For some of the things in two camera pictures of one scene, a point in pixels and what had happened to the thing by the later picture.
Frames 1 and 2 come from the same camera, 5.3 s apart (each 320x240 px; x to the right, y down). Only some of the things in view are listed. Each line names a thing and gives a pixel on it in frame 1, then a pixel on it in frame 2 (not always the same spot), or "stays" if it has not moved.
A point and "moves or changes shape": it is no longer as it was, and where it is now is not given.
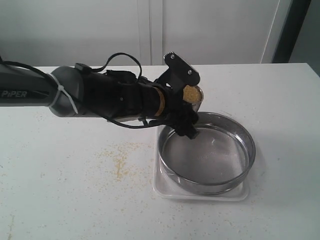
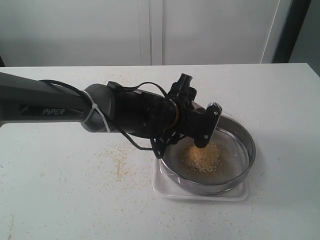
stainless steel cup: x=196 y=106 moves or changes shape
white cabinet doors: x=54 y=32 stays
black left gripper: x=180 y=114 → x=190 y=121
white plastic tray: x=162 y=189 stays
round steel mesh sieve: x=218 y=159 stays
